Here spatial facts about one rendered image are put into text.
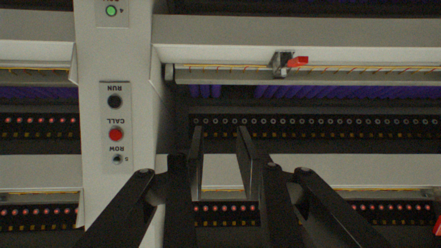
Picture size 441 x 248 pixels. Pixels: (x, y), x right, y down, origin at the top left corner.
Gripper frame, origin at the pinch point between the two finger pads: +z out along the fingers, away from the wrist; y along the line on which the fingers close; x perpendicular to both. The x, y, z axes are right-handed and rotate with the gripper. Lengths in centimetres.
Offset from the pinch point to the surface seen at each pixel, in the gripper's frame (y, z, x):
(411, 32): 26.4, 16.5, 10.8
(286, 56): 9.8, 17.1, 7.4
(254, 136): 8.2, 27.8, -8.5
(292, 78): 11.7, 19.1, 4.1
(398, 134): 38.7, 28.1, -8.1
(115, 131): -13.3, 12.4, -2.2
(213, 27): -0.5, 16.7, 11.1
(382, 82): 26.3, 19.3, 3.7
